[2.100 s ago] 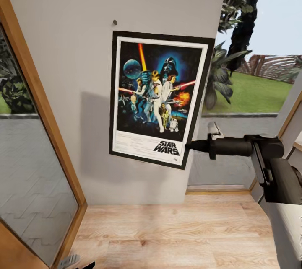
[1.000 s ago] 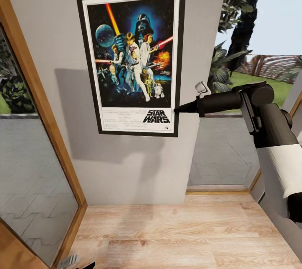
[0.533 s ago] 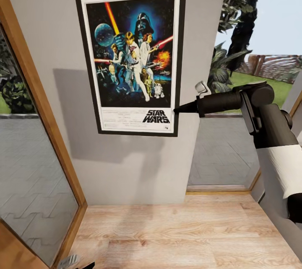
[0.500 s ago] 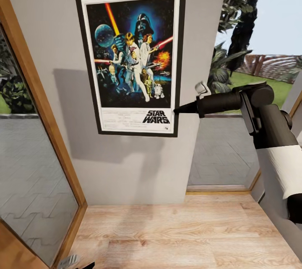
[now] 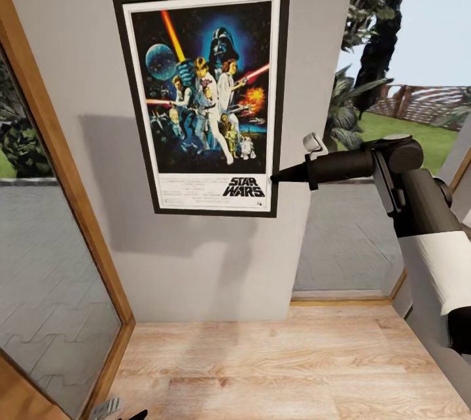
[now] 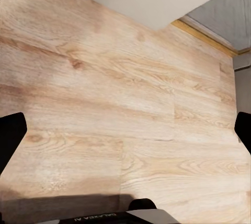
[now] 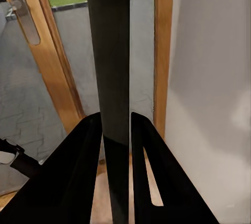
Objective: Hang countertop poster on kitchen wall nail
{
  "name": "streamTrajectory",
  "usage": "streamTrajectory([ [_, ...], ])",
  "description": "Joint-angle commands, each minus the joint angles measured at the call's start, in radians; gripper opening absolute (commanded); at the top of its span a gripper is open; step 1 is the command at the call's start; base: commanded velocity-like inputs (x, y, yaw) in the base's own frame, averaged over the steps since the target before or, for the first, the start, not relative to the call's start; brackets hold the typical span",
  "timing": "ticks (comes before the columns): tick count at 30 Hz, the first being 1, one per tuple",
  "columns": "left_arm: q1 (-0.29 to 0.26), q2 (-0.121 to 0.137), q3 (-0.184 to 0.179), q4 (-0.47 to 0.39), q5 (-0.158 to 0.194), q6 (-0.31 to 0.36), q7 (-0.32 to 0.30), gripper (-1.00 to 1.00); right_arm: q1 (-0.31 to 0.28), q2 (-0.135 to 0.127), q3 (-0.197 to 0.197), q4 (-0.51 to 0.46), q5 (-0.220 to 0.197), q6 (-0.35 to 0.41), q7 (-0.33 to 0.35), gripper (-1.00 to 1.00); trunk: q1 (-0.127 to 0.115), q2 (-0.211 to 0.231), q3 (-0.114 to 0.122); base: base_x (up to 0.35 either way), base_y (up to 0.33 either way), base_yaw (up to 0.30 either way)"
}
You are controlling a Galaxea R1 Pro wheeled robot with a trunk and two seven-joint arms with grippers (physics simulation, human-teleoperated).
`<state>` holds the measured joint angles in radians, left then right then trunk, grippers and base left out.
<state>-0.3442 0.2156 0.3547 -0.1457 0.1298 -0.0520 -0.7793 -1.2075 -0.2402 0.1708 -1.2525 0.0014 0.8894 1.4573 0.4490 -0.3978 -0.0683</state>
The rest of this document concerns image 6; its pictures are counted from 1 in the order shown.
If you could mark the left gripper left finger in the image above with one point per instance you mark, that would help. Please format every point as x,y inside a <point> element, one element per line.
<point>12,130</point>

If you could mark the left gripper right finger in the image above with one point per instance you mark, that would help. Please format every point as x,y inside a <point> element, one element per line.
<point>243,129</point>

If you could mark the fixed window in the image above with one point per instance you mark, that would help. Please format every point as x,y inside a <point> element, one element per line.
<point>223,24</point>

